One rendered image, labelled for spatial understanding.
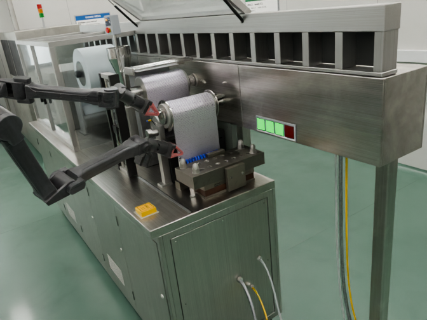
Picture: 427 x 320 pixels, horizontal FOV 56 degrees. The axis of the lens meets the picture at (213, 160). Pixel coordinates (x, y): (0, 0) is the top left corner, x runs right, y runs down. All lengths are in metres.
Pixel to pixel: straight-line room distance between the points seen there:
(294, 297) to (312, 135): 1.29
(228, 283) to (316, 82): 1.03
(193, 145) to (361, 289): 1.42
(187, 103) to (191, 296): 0.88
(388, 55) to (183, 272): 1.16
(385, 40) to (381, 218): 0.72
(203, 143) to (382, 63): 0.93
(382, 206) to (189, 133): 0.89
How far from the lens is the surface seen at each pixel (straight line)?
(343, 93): 1.47
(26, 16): 7.27
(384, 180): 1.67
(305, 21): 1.55
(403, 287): 2.79
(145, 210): 1.74
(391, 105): 1.42
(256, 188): 1.87
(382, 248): 1.81
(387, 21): 1.36
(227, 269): 1.96
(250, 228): 1.94
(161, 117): 1.87
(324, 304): 2.59
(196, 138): 1.91
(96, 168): 1.58
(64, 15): 7.39
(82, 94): 1.77
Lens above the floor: 1.71
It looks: 21 degrees down
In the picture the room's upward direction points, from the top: 7 degrees counter-clockwise
